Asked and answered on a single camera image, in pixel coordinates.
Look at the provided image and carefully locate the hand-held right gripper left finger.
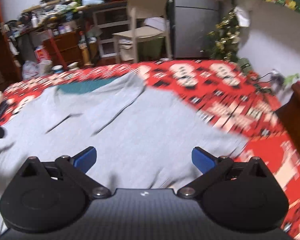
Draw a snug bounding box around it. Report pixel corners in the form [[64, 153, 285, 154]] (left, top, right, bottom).
[[20, 146, 111, 201]]

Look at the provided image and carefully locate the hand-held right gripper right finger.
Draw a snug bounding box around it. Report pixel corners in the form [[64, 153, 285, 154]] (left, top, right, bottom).
[[177, 147, 273, 198]]

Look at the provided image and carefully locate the grey knit polo shirt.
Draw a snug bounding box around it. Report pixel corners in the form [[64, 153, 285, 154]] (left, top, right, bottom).
[[0, 73, 248, 233]]

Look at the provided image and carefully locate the green cutting mat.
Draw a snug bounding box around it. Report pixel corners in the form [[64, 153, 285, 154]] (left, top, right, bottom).
[[57, 77, 121, 95]]

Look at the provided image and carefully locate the white plastic bag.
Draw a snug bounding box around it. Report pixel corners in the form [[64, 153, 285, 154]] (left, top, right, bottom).
[[21, 60, 40, 80]]

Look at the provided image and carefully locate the red printed blanket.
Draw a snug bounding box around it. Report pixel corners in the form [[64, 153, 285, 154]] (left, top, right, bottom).
[[0, 59, 300, 240]]

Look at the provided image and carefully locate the red cardboard box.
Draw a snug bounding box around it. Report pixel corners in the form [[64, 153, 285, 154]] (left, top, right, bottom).
[[34, 47, 51, 65]]

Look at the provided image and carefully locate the wooden door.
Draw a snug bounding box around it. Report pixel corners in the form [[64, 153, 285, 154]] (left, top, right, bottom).
[[0, 0, 23, 93]]

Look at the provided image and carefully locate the dark green gift box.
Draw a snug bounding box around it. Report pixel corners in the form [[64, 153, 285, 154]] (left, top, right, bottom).
[[237, 57, 253, 72]]

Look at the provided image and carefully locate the wooden nightstand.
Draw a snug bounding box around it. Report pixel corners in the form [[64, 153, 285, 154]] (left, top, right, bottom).
[[274, 82, 300, 153]]

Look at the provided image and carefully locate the wooden drawer cabinet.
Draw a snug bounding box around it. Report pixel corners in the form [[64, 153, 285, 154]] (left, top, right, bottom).
[[42, 31, 85, 67]]

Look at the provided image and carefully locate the small Christmas tree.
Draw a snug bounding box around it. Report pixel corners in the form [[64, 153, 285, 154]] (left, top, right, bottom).
[[202, 7, 243, 62]]

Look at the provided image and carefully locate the grey refrigerator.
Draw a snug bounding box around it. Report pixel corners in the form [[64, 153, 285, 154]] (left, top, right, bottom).
[[173, 0, 221, 58]]

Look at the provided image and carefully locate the beige plastic chair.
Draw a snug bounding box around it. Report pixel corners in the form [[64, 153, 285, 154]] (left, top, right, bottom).
[[112, 0, 173, 64]]

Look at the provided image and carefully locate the white cloth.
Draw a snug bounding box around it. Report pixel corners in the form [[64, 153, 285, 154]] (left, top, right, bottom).
[[233, 6, 251, 27]]

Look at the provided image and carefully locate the black desk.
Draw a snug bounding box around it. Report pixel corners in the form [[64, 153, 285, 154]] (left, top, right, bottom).
[[15, 0, 175, 65]]

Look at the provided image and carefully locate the white wall charger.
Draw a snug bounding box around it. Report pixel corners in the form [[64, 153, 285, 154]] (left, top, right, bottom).
[[269, 69, 285, 91]]

